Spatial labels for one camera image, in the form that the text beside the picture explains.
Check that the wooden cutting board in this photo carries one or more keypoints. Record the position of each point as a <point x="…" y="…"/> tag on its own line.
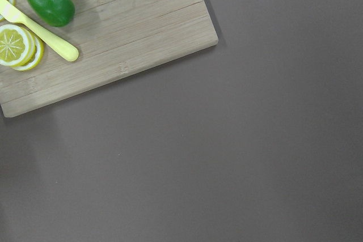
<point x="115" y="39"/>

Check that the yellow plastic knife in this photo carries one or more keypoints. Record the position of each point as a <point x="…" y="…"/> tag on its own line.
<point x="59" y="45"/>

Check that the lemon slice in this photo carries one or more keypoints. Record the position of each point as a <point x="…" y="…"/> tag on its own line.
<point x="17" y="45"/>
<point x="35" y="57"/>

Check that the green lime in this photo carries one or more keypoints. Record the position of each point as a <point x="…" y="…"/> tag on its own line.
<point x="56" y="13"/>

